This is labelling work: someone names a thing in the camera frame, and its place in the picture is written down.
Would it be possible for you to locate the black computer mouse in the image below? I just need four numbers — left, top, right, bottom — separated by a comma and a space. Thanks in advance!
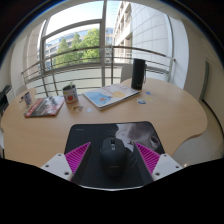
99, 137, 128, 178

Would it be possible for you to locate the black cylindrical bottle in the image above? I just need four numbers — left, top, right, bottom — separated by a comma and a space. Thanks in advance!
130, 58, 147, 90

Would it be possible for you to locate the white printed mug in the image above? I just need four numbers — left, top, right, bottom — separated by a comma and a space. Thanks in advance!
22, 91, 33, 106

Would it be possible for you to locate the white chair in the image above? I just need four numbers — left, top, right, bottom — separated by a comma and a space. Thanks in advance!
119, 63, 134, 84
14, 84, 28, 98

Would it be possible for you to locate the black and white printer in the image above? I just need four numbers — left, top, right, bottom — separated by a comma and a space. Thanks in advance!
0, 84, 14, 116

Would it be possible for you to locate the metal balcony railing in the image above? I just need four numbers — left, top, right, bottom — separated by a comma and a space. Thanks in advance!
20, 45, 176, 98

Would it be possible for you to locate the black printed mouse pad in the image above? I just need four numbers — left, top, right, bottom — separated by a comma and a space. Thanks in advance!
64, 120, 166, 189

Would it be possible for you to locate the round pale sticker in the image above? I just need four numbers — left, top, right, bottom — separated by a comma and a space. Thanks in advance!
71, 105, 84, 113

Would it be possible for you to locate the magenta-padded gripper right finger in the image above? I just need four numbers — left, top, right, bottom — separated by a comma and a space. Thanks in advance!
132, 142, 184, 186

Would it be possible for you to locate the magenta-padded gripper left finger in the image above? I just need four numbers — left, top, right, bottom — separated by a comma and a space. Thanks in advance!
40, 142, 93, 186

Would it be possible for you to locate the white and blue illustrated book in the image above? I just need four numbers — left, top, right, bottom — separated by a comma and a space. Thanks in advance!
82, 83, 141, 111

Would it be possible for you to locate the red magazine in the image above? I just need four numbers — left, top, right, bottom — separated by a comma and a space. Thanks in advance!
23, 95, 65, 118

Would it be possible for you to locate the printed mug with plant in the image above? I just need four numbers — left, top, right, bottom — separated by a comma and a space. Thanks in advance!
62, 82, 79, 105

